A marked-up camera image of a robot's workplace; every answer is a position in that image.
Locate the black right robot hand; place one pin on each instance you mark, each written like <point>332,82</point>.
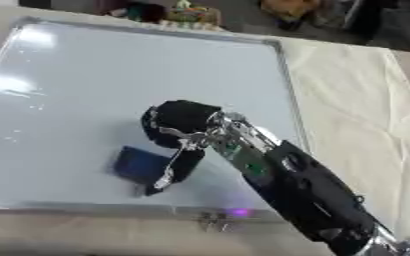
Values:
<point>182,116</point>

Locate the silver and black right robot arm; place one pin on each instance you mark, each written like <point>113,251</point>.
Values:
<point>296,176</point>

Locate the white whiteboard with silver frame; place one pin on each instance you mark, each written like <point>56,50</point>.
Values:
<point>127,100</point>

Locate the blue whiteboard eraser brush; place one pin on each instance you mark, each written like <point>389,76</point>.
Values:
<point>138,165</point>

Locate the colourful toy pile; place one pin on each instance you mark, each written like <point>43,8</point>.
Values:
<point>179,15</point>

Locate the yellow soft toy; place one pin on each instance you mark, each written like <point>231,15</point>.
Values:
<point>290,10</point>

